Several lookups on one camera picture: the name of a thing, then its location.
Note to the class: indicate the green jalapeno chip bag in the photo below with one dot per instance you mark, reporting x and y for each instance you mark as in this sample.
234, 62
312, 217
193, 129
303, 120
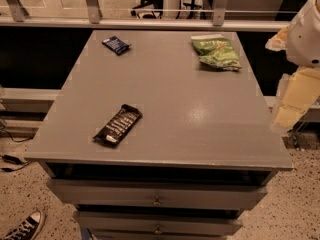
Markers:
216, 51

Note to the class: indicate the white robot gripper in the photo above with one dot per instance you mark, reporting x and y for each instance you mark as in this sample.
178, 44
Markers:
306, 39

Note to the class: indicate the blue snack packet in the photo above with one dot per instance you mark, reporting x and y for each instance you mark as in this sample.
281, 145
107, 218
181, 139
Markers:
116, 45

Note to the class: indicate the black candy bar wrapper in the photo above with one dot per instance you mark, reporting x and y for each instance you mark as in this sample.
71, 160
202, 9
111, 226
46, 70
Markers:
118, 126

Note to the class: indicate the grey drawer cabinet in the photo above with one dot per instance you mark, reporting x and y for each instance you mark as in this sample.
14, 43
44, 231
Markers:
202, 153

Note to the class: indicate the black white sneaker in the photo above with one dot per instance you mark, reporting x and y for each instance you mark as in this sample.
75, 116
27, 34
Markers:
28, 229

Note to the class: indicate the metal railing frame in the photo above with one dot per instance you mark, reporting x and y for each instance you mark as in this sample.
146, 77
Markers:
222, 15

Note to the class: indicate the black office chair base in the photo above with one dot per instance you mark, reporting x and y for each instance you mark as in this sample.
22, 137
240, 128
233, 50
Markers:
148, 9

